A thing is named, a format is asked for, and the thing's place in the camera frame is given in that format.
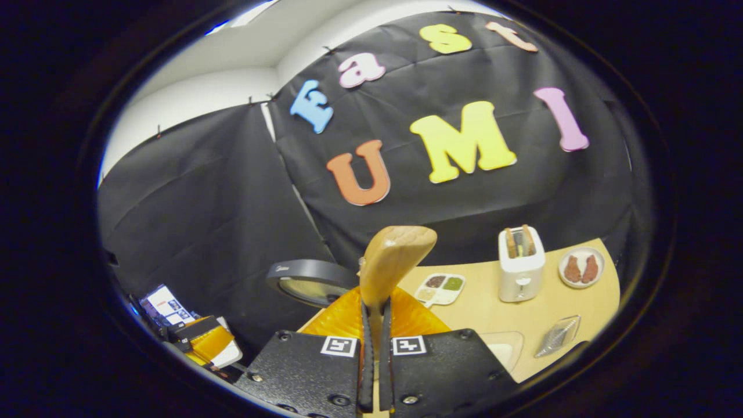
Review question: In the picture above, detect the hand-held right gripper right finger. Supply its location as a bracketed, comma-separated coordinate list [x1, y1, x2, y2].
[378, 284, 518, 418]

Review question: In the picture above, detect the dark grey rice cooker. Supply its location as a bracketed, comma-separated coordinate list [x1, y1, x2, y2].
[266, 259, 360, 308]

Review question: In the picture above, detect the white round plate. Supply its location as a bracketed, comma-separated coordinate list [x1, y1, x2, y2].
[558, 247, 605, 289]

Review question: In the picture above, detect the black backdrop cloth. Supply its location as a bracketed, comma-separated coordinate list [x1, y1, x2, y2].
[98, 9, 633, 361]

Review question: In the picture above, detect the clear glass dish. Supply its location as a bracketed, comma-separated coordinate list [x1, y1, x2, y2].
[479, 331, 524, 373]

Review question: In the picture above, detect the ceiling light panel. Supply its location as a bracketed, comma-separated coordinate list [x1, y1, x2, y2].
[229, 0, 273, 27]

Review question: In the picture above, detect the white toaster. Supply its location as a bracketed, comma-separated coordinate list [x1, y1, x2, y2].
[498, 225, 546, 303]

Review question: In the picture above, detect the white divided bean tray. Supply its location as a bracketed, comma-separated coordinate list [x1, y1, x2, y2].
[414, 273, 466, 308]

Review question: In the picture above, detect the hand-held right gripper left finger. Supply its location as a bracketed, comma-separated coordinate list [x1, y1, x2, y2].
[235, 287, 376, 417]

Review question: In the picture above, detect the wooden spoon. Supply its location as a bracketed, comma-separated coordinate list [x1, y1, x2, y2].
[359, 225, 438, 326]

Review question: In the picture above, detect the metal wire chopstick holder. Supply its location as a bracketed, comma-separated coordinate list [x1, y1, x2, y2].
[534, 315, 581, 358]

